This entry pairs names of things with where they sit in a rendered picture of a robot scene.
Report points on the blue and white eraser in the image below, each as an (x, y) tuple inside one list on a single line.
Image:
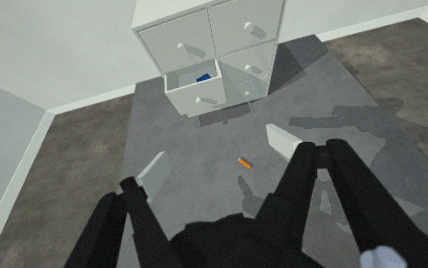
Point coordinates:
[(209, 75)]

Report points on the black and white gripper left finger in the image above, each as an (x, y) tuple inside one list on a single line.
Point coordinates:
[(99, 244)]

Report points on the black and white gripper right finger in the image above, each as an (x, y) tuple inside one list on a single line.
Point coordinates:
[(383, 232)]

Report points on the white small chest of drawers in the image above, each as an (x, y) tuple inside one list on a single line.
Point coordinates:
[(151, 12)]

